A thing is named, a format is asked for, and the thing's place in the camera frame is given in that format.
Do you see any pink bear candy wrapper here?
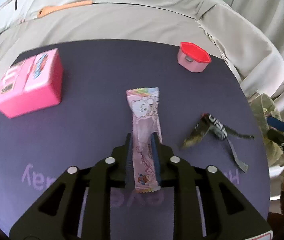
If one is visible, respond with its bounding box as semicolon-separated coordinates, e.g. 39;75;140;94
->
126;87;162;193

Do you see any beige covered sofa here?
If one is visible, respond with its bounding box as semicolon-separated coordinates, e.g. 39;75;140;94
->
0;0;284;111

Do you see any pink cup with red rim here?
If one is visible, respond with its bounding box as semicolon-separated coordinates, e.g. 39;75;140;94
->
177;42;211;73

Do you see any orange strip on sofa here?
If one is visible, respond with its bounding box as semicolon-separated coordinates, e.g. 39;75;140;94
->
37;0;93;18

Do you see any white fringed throw blanket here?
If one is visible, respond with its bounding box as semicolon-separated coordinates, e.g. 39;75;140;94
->
197;0;284;97

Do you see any pink box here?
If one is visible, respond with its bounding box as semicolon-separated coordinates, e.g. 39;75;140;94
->
0;48;64;119

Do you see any black torn wrapper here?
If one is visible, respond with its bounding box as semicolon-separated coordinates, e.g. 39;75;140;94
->
182;113;254;173

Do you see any round trash bin with bag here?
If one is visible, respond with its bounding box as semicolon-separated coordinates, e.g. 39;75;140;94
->
248;93;284;167

